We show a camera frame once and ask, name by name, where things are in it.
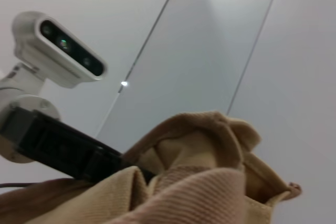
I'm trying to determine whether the khaki canvas food bag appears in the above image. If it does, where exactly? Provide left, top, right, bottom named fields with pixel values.
left=0, top=110, right=302, bottom=224

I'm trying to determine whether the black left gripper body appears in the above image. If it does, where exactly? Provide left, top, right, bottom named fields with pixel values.
left=0, top=108, right=92, bottom=176

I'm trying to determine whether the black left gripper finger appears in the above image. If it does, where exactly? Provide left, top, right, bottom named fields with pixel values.
left=84, top=145, right=156, bottom=183

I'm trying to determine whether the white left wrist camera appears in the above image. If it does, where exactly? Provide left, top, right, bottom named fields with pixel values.
left=12, top=10, right=108, bottom=90

